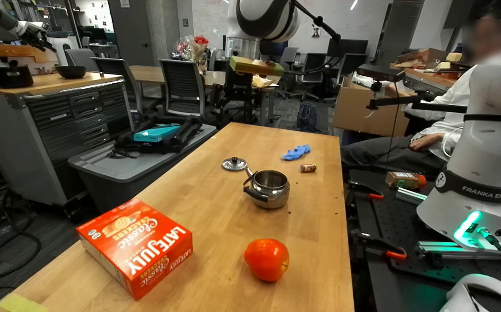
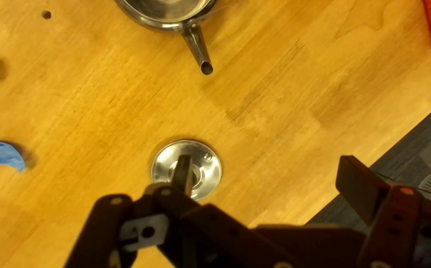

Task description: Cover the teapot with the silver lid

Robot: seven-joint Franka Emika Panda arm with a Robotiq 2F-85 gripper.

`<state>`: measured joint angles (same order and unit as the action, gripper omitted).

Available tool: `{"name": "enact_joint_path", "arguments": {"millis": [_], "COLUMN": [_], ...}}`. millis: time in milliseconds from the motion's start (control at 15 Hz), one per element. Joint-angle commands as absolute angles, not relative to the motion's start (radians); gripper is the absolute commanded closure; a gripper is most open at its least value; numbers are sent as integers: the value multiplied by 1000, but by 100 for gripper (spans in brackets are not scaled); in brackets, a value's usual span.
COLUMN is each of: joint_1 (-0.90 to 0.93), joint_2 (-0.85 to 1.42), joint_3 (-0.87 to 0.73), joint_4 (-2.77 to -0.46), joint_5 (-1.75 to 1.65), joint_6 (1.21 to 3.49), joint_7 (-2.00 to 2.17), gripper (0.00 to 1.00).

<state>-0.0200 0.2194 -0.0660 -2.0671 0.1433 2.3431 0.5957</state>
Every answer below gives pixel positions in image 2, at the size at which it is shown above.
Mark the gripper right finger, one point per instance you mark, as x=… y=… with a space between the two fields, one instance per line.
x=383 y=208

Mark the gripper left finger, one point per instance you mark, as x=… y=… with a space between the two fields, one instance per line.
x=185 y=223

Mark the silver teapot lid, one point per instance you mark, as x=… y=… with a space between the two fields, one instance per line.
x=200 y=163

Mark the silver metal teapot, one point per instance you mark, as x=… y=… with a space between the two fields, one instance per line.
x=170 y=15

